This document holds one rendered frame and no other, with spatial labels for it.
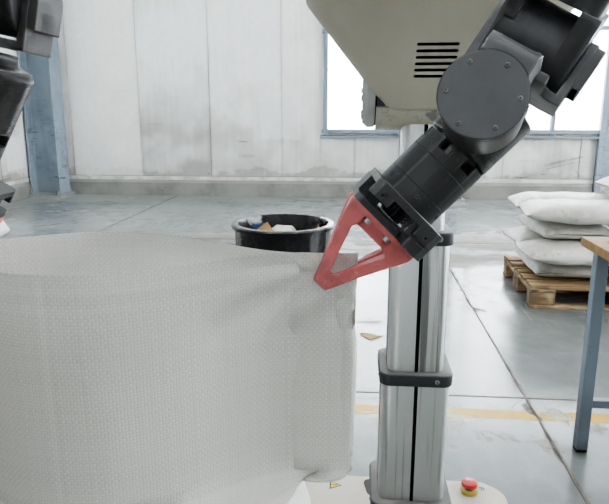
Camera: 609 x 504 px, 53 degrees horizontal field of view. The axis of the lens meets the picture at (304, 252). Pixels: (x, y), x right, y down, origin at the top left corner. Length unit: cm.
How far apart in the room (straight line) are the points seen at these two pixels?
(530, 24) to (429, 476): 89
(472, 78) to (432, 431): 84
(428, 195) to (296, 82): 808
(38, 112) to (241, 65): 287
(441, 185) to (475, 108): 9
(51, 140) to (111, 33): 169
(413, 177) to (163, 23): 854
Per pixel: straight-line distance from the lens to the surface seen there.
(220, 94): 869
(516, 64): 41
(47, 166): 932
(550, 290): 391
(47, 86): 925
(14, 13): 53
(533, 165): 883
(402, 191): 47
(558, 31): 50
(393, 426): 116
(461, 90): 41
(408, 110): 101
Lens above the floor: 114
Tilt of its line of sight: 13 degrees down
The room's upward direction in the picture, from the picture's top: straight up
